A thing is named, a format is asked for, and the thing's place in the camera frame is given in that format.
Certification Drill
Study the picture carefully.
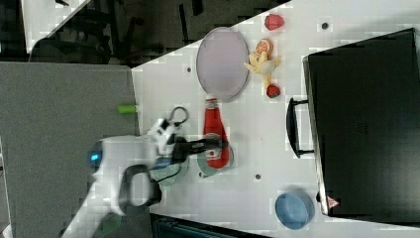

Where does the grey partition panel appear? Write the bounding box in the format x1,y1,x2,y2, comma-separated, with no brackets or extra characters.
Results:
0,62,138,238

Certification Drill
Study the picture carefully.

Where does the yellow peeled banana toy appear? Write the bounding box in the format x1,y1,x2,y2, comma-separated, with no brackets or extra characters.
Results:
244,52,281,88

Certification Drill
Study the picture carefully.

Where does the green marker cap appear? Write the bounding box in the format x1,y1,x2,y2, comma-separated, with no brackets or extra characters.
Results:
117,105,137,115

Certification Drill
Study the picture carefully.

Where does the orange slice toy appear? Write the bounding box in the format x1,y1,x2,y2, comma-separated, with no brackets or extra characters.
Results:
255,39,273,56

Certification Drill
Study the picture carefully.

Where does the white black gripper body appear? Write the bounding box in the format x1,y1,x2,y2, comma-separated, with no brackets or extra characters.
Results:
147,118,186,166

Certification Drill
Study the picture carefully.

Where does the silver black toaster oven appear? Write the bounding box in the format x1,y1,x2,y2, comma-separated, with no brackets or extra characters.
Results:
302,28,420,227

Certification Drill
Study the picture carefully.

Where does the red strawberry toy with leaves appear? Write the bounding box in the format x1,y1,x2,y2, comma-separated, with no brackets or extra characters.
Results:
264,14,284,31

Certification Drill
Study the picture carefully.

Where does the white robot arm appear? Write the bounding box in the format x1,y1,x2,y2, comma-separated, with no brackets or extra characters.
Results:
84,119,229,215

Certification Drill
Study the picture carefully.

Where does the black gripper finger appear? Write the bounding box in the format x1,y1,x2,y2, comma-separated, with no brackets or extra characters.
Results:
179,138,229,156

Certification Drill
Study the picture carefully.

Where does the grey round plate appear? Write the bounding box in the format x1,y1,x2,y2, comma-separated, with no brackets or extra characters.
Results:
196,27,249,102

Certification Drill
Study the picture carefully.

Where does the blue bowl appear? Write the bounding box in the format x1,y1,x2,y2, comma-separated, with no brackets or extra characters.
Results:
274,190,315,230

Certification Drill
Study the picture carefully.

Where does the red felt ketchup bottle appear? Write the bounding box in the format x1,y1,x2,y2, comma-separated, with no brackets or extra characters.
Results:
203,97,232,170

